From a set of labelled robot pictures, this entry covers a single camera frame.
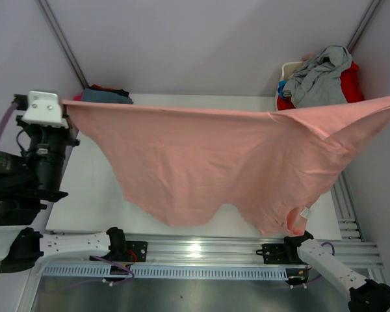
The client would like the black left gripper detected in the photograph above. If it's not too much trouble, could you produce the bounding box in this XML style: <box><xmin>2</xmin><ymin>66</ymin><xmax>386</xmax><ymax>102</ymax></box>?
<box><xmin>16</xmin><ymin>102</ymin><xmax>81</xmax><ymax>196</ymax></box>

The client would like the pink t shirt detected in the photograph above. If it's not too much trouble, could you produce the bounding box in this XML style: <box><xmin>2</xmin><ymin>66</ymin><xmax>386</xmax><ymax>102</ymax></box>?
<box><xmin>66</xmin><ymin>96</ymin><xmax>390</xmax><ymax>235</ymax></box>

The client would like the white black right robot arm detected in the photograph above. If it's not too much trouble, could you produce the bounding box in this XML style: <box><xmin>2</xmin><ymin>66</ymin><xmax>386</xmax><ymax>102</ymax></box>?
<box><xmin>283</xmin><ymin>231</ymin><xmax>390</xmax><ymax>311</ymax></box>

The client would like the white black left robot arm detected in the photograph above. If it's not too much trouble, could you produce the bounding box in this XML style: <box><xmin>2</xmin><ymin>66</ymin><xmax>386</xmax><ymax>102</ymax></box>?
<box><xmin>0</xmin><ymin>116</ymin><xmax>127</xmax><ymax>273</ymax></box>

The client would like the folded magenta t shirt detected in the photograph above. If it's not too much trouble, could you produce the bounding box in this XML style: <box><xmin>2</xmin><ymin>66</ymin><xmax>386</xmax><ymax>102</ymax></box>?
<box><xmin>73</xmin><ymin>92</ymin><xmax>83</xmax><ymax>101</ymax></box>

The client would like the folded teal t shirt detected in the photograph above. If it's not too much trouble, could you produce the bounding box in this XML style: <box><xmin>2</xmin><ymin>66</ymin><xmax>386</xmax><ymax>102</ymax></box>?
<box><xmin>81</xmin><ymin>88</ymin><xmax>133</xmax><ymax>104</ymax></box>

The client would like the folded black t shirt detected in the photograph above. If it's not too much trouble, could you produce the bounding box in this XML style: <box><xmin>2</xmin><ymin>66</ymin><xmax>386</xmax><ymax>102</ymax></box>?
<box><xmin>88</xmin><ymin>84</ymin><xmax>129</xmax><ymax>98</ymax></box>

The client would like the blue garment in basket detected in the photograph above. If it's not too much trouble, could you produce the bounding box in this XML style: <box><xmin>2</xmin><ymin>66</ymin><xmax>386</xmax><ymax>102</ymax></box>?
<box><xmin>278</xmin><ymin>80</ymin><xmax>287</xmax><ymax>99</ymax></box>

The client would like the white perforated laundry basket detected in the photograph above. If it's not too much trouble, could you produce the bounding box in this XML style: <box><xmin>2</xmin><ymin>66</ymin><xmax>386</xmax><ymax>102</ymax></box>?
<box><xmin>274</xmin><ymin>61</ymin><xmax>302</xmax><ymax>111</ymax></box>

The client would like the grey t shirt in basket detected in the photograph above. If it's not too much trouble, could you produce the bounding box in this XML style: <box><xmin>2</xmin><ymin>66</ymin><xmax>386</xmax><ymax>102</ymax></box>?
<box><xmin>283</xmin><ymin>45</ymin><xmax>352</xmax><ymax>109</ymax></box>

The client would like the red t shirt in basket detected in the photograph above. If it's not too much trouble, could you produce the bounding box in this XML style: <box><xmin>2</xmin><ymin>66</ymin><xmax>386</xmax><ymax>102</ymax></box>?
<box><xmin>276</xmin><ymin>60</ymin><xmax>365</xmax><ymax>111</ymax></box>

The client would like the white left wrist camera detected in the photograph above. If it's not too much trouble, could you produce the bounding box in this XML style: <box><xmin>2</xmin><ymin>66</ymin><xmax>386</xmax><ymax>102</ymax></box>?
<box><xmin>21</xmin><ymin>90</ymin><xmax>69</xmax><ymax>129</ymax></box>

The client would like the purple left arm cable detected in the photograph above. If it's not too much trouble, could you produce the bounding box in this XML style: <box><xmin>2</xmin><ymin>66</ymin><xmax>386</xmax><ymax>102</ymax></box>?
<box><xmin>0</xmin><ymin>100</ymin><xmax>136</xmax><ymax>290</ymax></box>

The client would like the white slotted cable duct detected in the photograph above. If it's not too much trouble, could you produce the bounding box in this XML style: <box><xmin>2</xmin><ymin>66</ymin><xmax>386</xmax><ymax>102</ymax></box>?
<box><xmin>43</xmin><ymin>264</ymin><xmax>288</xmax><ymax>281</ymax></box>

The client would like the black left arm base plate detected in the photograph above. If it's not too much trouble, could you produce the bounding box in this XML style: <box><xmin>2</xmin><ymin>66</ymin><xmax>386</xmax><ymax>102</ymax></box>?
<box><xmin>116</xmin><ymin>241</ymin><xmax>148</xmax><ymax>263</ymax></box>

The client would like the left corner aluminium post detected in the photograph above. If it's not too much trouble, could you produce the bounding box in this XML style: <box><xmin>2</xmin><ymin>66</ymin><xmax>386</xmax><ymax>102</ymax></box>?
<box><xmin>34</xmin><ymin>0</ymin><xmax>89</xmax><ymax>89</ymax></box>

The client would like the corner aluminium post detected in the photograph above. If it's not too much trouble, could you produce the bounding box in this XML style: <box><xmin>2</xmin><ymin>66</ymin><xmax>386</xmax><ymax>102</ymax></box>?
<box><xmin>346</xmin><ymin>0</ymin><xmax>384</xmax><ymax>53</ymax></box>
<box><xmin>34</xmin><ymin>0</ymin><xmax>89</xmax><ymax>89</ymax></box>

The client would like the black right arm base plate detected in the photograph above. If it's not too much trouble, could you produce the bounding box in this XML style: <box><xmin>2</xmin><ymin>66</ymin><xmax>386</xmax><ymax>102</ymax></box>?
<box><xmin>261</xmin><ymin>244</ymin><xmax>302</xmax><ymax>265</ymax></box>

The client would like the right corner aluminium post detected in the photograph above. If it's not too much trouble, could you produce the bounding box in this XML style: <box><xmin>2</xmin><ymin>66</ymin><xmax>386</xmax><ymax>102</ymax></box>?
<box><xmin>346</xmin><ymin>0</ymin><xmax>384</xmax><ymax>53</ymax></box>

